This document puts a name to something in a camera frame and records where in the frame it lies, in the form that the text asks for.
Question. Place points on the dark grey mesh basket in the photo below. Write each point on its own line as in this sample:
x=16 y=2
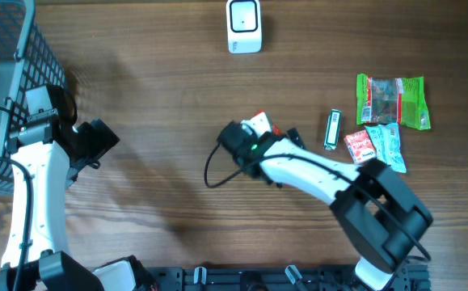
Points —
x=26 y=61

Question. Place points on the green snack bag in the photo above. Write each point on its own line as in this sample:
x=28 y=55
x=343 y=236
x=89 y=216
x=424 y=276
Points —
x=392 y=100

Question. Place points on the teal tissue pack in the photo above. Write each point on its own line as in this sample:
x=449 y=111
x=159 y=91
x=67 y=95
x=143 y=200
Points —
x=386 y=141

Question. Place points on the red candy bar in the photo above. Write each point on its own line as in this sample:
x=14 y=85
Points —
x=275 y=129

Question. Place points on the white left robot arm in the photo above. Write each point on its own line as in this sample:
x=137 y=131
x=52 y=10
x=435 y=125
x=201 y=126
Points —
x=46 y=157

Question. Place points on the dark green gum pack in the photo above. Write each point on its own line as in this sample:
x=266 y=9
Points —
x=333 y=128

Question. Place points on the white barcode scanner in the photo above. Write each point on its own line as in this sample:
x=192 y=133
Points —
x=244 y=26

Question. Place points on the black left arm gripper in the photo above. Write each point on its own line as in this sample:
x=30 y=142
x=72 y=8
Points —
x=97 y=137

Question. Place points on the small orange white box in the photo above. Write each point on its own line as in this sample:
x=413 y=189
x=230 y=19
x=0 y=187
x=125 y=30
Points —
x=360 y=147

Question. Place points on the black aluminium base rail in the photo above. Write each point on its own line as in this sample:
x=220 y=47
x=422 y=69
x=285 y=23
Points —
x=411 y=277

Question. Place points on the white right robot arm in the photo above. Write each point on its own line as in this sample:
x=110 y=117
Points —
x=382 y=217

